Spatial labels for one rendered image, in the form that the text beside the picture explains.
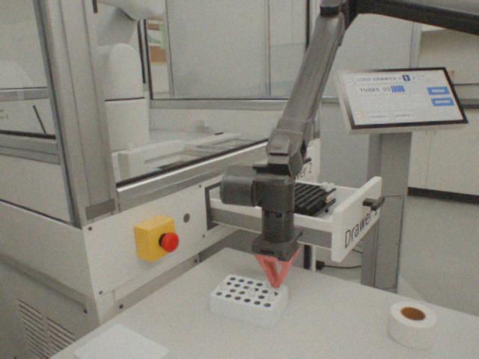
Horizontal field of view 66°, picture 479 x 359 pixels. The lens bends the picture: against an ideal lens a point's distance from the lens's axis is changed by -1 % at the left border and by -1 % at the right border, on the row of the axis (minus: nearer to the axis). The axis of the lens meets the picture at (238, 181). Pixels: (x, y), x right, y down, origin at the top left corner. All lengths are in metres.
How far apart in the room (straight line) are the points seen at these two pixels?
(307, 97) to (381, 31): 1.84
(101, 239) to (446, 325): 0.62
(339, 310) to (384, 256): 1.26
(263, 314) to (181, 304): 0.18
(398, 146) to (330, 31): 1.07
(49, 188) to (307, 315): 0.53
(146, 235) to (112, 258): 0.07
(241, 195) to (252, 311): 0.20
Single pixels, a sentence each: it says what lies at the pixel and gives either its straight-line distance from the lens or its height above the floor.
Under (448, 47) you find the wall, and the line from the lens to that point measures 4.46.
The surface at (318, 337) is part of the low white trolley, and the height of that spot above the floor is 0.76.
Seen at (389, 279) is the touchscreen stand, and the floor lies 0.17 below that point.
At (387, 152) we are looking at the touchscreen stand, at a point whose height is 0.83.
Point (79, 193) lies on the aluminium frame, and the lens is 0.67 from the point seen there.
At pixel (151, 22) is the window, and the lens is 0.80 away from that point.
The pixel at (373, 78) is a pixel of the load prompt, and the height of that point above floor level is 1.16.
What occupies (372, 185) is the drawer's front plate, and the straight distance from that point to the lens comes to 0.92.
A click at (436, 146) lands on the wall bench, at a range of 3.82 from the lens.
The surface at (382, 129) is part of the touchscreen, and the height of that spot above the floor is 0.96.
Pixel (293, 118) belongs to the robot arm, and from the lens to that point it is 0.69.
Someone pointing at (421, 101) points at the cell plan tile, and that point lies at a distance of 1.81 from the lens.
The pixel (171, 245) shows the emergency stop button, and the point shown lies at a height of 0.87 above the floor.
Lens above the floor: 1.18
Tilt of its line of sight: 16 degrees down
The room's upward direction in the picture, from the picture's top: 2 degrees counter-clockwise
